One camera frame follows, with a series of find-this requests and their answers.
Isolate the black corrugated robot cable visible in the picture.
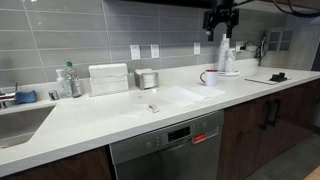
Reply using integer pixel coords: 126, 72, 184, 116
233, 0, 320, 19

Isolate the tall patterned paper cup stack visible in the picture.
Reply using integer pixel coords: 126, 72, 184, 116
217, 33, 231, 73

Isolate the blue sponge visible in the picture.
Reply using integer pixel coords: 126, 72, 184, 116
13, 89, 38, 105

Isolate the brown sink cabinet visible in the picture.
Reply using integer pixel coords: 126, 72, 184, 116
0, 145, 113, 180

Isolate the white folded paper towel stack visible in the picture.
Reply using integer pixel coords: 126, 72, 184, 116
87, 62, 130, 97

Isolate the short patterned paper cup stack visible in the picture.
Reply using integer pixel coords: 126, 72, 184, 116
224, 47, 238, 74

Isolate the black cabinet handle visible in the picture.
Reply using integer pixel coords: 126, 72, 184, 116
268, 98, 282, 128
259, 99, 272, 131

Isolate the small red white sachet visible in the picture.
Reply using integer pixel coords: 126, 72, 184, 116
147, 103, 161, 114

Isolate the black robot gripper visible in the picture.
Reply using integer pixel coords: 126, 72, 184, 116
203, 8, 240, 43

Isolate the clear soap dispenser bottle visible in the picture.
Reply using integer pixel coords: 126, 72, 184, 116
55, 68, 72, 99

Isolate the clear bottle with green cap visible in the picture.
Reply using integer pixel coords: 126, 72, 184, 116
65, 61, 83, 99

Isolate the brown cabinet door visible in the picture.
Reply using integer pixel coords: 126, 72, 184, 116
217, 95, 274, 180
255, 79, 316, 169

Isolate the white flat counter mat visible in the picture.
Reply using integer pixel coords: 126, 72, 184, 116
244, 74, 292, 86

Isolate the stainless steel dishwasher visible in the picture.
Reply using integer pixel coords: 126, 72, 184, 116
109, 110, 225, 180

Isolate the white wall outlet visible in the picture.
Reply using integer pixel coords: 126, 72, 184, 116
129, 44, 142, 61
235, 40, 245, 53
150, 43, 161, 60
193, 42, 202, 56

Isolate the dark square wall panel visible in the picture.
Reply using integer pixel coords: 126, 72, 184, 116
266, 27, 295, 53

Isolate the chrome sink faucet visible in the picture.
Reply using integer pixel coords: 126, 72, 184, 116
0, 82, 19, 110

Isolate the small black device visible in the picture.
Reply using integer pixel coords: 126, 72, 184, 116
269, 71, 289, 83

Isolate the white mug with red inside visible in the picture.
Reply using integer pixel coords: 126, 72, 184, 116
199, 69, 220, 88

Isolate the small metal cup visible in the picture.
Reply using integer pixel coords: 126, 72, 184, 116
47, 89, 61, 102

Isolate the steel sink basin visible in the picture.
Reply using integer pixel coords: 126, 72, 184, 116
0, 105, 57, 150

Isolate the black wall power cord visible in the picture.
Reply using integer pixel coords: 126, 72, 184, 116
239, 35, 268, 67

